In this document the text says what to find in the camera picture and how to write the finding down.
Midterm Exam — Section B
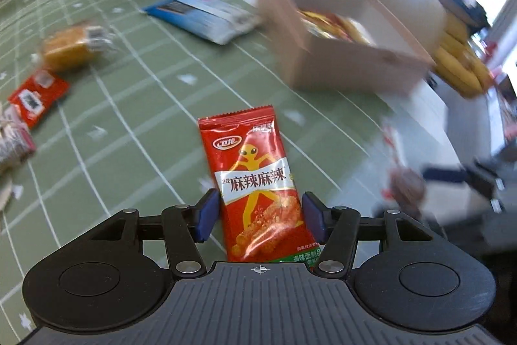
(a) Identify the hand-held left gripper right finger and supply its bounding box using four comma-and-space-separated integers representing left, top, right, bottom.
302, 191, 435, 278

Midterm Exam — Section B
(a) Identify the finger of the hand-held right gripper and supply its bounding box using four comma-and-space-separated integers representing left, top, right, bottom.
420, 162, 505, 216

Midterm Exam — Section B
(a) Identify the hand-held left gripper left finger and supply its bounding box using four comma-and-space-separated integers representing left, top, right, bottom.
87, 189, 221, 278

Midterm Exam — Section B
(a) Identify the red spicy strip packet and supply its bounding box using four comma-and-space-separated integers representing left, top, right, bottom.
198, 104, 322, 273

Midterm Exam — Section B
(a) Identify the pink cardboard box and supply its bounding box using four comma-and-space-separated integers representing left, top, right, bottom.
258, 0, 437, 99

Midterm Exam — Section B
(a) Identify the blue snack packet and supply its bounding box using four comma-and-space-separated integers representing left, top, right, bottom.
141, 0, 263, 46

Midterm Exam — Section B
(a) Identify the clear sponge cake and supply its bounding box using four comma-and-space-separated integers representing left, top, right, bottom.
34, 22, 116, 71

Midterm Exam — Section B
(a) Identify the yellow armchair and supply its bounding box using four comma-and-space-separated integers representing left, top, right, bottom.
430, 14, 495, 99

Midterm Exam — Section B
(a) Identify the dark jacket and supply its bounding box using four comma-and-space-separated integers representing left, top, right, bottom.
424, 0, 491, 34

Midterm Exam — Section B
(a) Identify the red packet black white label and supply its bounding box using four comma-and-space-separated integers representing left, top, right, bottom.
8, 69, 70, 129

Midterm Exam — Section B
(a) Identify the green silver snack packet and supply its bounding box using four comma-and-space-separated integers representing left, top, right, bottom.
0, 102, 36, 174

